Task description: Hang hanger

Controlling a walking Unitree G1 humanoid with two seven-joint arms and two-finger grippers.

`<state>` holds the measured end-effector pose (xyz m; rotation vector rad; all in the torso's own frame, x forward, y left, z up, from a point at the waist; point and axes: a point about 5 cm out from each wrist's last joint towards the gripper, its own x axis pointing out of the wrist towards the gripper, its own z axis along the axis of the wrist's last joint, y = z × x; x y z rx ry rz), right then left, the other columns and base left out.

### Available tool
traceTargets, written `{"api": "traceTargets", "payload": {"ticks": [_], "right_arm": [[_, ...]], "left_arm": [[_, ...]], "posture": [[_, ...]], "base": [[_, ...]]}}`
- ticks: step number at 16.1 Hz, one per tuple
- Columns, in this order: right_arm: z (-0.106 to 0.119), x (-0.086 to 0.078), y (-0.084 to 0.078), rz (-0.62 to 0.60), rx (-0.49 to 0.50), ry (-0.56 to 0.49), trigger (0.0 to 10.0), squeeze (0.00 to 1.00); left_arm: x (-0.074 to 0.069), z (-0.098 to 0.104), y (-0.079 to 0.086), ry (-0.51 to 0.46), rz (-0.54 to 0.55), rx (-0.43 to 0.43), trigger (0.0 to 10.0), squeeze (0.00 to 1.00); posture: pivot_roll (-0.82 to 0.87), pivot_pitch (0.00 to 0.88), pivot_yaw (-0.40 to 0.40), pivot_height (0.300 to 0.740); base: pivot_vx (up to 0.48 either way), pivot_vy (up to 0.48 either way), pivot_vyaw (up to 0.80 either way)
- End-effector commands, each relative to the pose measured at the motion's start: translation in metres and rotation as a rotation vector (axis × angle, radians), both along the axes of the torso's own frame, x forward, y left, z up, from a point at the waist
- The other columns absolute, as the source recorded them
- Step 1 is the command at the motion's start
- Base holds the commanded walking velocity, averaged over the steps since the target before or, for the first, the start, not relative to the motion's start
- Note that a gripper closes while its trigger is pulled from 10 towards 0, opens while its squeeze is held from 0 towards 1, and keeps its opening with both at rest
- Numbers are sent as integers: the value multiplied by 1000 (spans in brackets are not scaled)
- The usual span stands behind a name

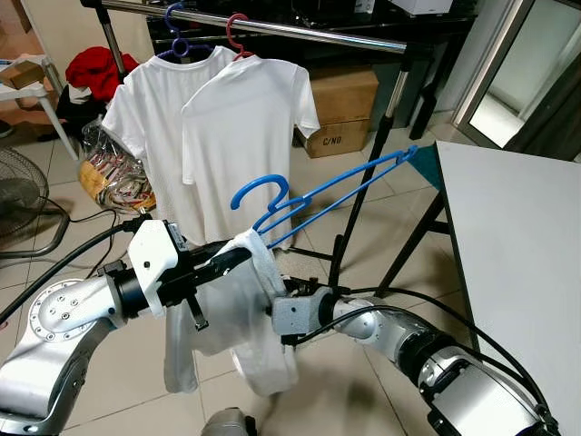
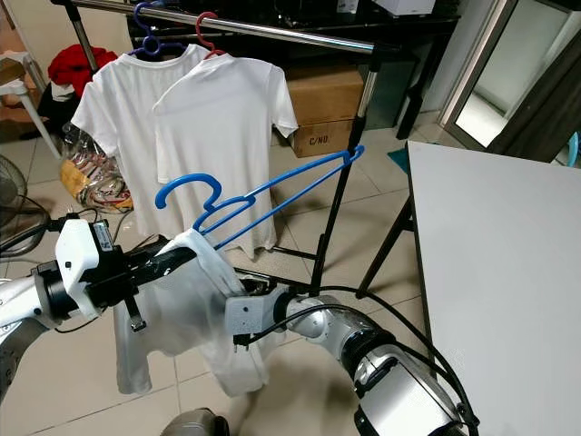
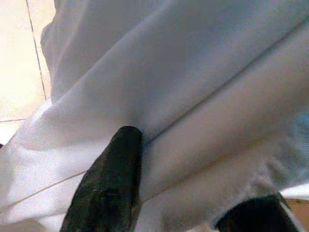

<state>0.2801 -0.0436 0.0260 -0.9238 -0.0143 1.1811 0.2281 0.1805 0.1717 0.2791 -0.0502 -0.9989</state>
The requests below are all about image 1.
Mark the black fabric heap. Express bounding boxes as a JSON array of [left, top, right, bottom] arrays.
[[56, 86, 110, 146]]

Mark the clear bag of hangers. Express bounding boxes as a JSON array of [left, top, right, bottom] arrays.
[[77, 118, 157, 214]]

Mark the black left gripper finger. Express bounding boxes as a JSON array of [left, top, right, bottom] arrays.
[[205, 243, 255, 273]]

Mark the grey floor fan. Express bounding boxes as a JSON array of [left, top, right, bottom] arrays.
[[0, 147, 69, 260]]

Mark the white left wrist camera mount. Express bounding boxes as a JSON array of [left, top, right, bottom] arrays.
[[127, 218, 182, 317]]

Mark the teal rug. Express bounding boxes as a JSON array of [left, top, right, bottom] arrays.
[[419, 150, 446, 192]]

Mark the dark curtain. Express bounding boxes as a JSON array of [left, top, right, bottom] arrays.
[[517, 54, 581, 163]]

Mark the white T-shirt black print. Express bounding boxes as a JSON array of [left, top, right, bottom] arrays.
[[163, 229, 300, 398]]

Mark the grey table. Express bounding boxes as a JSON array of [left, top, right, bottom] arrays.
[[381, 141, 581, 436]]

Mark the purple clothes hanger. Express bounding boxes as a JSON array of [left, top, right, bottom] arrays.
[[156, 2, 214, 63]]

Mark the white tube stand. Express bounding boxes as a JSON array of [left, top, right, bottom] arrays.
[[0, 53, 81, 163]]

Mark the silver framed glass door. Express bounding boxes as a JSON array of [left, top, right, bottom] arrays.
[[452, 0, 581, 163]]

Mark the white box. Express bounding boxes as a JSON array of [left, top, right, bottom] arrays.
[[399, 0, 455, 17]]

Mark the brown cardboard box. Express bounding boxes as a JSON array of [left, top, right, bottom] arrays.
[[295, 65, 380, 160]]

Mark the black floor cable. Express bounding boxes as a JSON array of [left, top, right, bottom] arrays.
[[36, 195, 123, 273]]

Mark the red clothes hanger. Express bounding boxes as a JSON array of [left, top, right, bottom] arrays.
[[225, 13, 257, 63]]

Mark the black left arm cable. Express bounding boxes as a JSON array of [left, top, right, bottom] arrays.
[[0, 216, 151, 323]]

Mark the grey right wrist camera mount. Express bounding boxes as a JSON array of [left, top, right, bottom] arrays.
[[272, 289, 332, 344]]

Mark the blue clothes hanger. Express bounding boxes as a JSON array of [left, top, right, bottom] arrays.
[[230, 145, 420, 251]]

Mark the white hanging garment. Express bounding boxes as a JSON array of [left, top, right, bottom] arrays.
[[180, 54, 320, 248], [102, 45, 239, 246]]

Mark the red clothes heap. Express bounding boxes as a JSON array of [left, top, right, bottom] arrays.
[[65, 45, 139, 103]]

